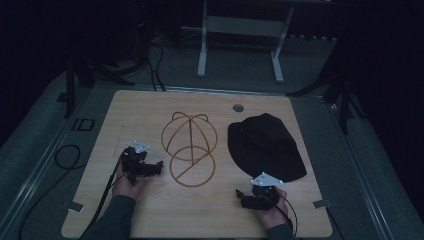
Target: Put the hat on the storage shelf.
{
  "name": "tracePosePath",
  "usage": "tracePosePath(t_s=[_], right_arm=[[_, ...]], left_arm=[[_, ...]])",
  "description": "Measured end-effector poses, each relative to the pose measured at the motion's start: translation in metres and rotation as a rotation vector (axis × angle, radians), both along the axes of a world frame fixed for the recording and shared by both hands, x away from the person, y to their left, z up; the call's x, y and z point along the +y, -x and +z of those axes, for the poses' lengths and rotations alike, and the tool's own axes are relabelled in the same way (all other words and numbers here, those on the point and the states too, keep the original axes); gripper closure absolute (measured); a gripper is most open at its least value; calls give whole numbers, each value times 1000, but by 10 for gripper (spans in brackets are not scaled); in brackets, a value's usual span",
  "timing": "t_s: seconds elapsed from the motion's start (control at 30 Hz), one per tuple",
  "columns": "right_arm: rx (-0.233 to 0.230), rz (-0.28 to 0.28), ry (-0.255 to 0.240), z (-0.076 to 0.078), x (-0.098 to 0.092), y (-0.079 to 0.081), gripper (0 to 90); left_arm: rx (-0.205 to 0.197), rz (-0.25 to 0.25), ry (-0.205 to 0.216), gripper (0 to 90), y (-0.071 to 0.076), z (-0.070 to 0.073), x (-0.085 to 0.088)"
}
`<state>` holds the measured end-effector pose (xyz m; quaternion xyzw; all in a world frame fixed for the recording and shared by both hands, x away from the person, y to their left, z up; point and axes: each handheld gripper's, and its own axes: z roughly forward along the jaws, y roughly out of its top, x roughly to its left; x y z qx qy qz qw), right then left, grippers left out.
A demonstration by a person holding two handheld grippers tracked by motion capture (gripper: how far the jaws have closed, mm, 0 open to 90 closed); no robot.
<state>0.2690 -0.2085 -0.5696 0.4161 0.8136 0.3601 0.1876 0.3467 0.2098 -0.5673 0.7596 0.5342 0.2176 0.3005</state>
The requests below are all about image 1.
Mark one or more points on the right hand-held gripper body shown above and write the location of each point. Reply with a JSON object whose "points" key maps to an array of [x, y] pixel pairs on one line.
{"points": [[265, 193]]}

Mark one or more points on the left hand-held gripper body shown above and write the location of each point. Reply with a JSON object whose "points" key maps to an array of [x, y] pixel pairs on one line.
{"points": [[135, 163]]}

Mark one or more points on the black bucket hat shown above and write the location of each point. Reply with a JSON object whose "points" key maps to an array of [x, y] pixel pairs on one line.
{"points": [[266, 146]]}

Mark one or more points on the person's right hand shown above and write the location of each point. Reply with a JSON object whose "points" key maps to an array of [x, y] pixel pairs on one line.
{"points": [[275, 216]]}

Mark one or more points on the person's left hand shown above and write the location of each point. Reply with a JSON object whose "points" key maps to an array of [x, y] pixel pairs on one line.
{"points": [[128, 188]]}

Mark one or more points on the grey tape piece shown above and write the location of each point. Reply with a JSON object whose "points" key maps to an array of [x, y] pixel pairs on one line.
{"points": [[322, 203]]}

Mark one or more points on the grey table grommet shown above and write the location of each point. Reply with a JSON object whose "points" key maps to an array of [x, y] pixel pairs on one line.
{"points": [[238, 108]]}

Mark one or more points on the black tripod stand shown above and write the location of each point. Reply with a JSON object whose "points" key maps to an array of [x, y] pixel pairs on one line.
{"points": [[70, 93], [343, 106]]}

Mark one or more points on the white desk frame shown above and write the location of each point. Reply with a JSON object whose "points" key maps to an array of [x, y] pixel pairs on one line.
{"points": [[245, 26]]}

